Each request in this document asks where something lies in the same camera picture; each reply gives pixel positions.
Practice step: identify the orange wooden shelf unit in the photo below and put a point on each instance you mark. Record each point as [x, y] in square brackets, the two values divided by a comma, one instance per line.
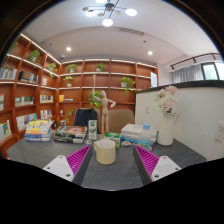
[76, 96]

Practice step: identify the chair with dark jacket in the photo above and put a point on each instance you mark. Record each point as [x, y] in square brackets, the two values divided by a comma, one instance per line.
[85, 116]

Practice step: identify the white book stack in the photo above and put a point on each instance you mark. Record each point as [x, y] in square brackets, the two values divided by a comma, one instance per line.
[131, 131]

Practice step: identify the tan upholstered chair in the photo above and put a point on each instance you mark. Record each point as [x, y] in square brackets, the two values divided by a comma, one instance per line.
[121, 118]

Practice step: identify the black curtain rail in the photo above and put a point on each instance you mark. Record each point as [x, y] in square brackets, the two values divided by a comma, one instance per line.
[193, 59]

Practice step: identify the grey curtain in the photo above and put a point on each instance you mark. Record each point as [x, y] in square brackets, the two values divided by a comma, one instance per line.
[188, 74]

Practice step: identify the window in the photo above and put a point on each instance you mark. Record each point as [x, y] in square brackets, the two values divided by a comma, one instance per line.
[213, 71]

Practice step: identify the cream ceramic mug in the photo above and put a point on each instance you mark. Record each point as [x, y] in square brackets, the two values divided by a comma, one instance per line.
[106, 153]

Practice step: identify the recessed ceiling light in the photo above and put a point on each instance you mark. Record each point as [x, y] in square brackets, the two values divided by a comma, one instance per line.
[150, 52]
[68, 48]

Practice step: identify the black branched ceiling lamp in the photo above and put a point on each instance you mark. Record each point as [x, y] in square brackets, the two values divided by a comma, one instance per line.
[108, 6]

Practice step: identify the green white box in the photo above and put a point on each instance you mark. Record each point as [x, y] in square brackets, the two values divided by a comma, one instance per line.
[113, 136]

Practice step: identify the wooden artist mannequin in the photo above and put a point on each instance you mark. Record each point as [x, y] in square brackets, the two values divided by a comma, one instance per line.
[104, 113]

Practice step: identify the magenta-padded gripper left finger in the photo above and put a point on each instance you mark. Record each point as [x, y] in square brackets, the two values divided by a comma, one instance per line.
[60, 166]

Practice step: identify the ceiling air vent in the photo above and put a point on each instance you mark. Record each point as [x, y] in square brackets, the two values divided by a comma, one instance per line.
[131, 31]

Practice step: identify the small painted round ornament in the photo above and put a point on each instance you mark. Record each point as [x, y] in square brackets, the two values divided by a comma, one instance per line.
[126, 143]
[88, 141]

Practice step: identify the white wall switch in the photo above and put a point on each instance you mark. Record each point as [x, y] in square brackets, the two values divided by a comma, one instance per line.
[147, 109]

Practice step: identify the pink white flower bouquet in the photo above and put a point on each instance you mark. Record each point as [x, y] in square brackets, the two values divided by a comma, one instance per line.
[165, 100]

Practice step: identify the colourful book stack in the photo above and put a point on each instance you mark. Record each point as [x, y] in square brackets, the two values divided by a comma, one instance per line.
[38, 131]

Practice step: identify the tall green white carton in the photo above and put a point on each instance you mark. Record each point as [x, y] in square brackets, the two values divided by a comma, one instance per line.
[92, 130]

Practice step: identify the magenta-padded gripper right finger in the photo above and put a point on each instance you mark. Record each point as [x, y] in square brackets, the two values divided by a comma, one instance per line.
[164, 166]

